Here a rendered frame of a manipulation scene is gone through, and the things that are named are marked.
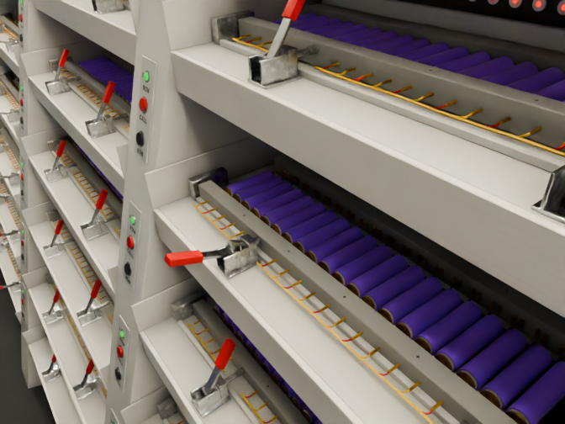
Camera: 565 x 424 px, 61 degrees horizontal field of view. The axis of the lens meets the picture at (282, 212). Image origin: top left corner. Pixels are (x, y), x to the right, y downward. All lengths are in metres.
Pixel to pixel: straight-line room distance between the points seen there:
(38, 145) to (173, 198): 0.72
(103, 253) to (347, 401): 0.59
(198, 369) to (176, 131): 0.30
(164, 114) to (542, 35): 0.38
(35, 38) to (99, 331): 0.66
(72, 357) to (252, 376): 0.70
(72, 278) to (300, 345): 0.80
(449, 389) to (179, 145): 0.40
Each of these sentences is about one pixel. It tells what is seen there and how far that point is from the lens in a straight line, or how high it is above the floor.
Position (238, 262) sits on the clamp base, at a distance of 0.49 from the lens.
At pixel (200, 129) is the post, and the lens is 0.60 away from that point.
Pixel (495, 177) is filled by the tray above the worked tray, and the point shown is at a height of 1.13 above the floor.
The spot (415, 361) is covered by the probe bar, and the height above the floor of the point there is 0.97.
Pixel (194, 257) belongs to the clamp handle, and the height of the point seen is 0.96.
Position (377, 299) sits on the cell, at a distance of 0.44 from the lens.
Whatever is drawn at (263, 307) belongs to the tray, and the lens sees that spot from 0.45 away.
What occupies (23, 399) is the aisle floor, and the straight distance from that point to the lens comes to 1.68.
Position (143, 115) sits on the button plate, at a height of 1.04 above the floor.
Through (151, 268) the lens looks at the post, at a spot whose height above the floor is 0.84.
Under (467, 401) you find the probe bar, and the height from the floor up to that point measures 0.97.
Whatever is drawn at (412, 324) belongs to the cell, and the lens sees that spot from 0.42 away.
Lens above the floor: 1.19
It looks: 23 degrees down
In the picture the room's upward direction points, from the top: 13 degrees clockwise
